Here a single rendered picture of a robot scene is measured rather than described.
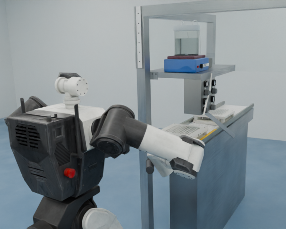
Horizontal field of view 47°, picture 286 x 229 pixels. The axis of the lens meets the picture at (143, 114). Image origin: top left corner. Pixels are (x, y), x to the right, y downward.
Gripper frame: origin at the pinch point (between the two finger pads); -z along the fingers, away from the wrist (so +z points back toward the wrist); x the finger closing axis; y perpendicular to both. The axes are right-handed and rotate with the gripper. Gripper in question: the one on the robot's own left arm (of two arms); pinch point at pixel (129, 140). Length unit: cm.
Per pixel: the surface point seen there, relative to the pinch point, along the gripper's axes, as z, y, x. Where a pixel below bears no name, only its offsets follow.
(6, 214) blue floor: -6, -163, 103
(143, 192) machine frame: -27, -15, 44
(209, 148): -59, 13, 18
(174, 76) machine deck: -35.3, 3.2, -29.5
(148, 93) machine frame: -30.4, -12.0, -19.0
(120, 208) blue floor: -78, -88, 102
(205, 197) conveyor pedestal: -66, 7, 56
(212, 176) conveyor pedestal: -78, 6, 45
